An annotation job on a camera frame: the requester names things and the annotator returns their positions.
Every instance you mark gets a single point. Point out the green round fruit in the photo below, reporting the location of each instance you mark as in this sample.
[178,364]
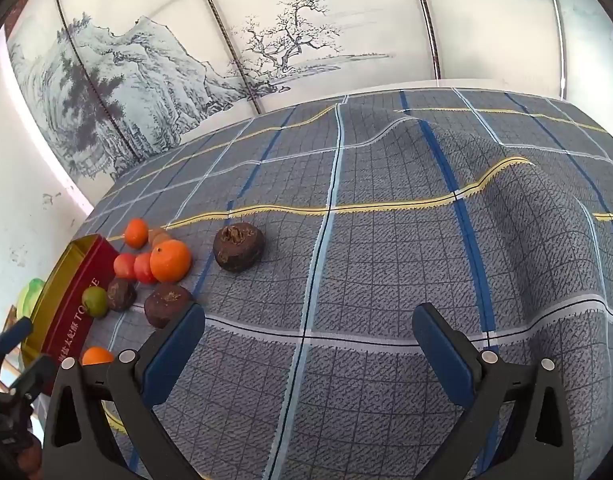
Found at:
[95,302]

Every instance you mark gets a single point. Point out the landscape painting screen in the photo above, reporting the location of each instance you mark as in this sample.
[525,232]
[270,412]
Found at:
[151,60]

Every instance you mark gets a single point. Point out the dark purple mangosteen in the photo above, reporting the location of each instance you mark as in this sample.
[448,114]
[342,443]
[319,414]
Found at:
[167,306]
[239,247]
[120,294]

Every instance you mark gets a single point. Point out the red tin box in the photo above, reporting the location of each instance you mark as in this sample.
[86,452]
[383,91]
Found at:
[69,322]

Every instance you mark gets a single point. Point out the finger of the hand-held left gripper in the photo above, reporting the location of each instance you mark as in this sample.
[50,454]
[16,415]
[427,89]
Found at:
[34,372]
[17,331]

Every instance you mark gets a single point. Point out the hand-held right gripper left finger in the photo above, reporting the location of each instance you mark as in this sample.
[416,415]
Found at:
[174,355]

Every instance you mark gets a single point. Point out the small orange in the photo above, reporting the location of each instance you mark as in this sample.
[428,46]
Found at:
[97,356]
[136,232]

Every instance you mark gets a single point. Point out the green cabbage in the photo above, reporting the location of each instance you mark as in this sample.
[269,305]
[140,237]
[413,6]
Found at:
[29,296]

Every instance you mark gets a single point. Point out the red tomato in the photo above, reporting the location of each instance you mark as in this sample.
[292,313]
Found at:
[124,266]
[144,270]

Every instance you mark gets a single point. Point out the large orange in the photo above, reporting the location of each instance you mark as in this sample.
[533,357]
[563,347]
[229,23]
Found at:
[170,261]

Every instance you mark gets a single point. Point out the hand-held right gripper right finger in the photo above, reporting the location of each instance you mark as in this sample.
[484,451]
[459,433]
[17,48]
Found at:
[444,355]

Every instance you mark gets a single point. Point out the brown potato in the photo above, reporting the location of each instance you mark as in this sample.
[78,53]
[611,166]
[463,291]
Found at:
[160,236]

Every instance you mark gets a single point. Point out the grey plaid blanket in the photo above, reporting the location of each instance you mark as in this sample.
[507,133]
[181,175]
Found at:
[386,260]

